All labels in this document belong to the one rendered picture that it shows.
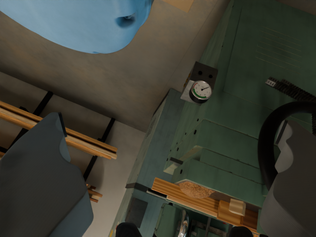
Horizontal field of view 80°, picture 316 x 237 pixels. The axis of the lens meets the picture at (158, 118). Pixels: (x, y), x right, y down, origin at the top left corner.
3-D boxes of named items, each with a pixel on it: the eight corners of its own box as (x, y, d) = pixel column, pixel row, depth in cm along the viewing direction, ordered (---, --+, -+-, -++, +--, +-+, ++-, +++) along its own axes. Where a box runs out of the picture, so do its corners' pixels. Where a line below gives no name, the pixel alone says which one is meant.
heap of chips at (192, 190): (217, 192, 51) (215, 202, 50) (201, 193, 63) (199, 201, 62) (187, 181, 51) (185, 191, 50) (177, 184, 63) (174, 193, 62)
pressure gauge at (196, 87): (216, 79, 56) (210, 102, 53) (210, 86, 60) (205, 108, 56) (196, 72, 56) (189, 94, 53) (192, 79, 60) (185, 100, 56)
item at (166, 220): (186, 211, 76) (178, 244, 71) (182, 210, 83) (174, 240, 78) (164, 202, 76) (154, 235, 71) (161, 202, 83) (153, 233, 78)
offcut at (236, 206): (233, 201, 55) (232, 212, 54) (230, 198, 53) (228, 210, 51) (246, 203, 53) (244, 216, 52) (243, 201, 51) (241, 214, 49)
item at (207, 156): (334, 196, 54) (335, 211, 53) (280, 197, 73) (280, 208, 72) (202, 147, 54) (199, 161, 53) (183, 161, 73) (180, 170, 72)
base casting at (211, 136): (339, 169, 58) (342, 200, 54) (239, 183, 110) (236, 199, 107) (201, 117, 58) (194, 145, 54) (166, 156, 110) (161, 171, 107)
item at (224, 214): (286, 224, 61) (285, 244, 59) (282, 223, 62) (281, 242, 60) (221, 200, 61) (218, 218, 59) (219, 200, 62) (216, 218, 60)
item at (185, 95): (219, 68, 61) (214, 88, 58) (205, 89, 73) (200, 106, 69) (194, 59, 61) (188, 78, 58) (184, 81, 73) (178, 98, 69)
